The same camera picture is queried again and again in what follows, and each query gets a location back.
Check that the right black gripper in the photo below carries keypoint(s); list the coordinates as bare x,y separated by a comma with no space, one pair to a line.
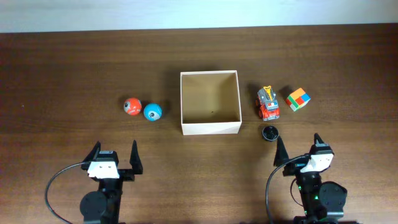
292,168

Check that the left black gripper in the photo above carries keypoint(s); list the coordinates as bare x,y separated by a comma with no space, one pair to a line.
129,174

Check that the black round cap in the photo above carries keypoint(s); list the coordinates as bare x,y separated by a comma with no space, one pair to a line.
270,133

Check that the multicolour puzzle cube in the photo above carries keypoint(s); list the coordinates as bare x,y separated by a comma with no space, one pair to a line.
297,99

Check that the red toy fire truck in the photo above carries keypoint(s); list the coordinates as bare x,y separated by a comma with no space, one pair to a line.
267,104

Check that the red ball with face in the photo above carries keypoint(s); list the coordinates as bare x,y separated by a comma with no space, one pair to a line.
132,106

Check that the blue ball with face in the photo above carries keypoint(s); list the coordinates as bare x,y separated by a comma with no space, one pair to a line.
152,112

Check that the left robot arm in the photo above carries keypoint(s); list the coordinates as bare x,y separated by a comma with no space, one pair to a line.
103,205

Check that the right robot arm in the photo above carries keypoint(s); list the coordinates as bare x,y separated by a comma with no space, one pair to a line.
322,202

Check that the white cardboard box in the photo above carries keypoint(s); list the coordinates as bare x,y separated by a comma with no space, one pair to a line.
210,102

